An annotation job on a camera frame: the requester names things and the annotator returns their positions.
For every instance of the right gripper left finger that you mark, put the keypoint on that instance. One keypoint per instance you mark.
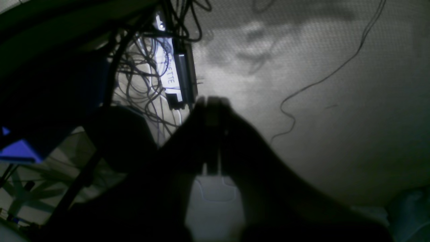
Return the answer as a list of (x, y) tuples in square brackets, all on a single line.
[(150, 205)]

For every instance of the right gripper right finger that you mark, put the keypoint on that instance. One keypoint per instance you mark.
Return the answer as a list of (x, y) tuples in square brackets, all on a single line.
[(279, 206)]

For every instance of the white power strip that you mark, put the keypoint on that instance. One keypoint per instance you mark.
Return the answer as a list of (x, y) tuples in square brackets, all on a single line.
[(176, 69)]

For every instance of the blue box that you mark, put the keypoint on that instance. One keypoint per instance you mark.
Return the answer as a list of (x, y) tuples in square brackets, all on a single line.
[(22, 151)]

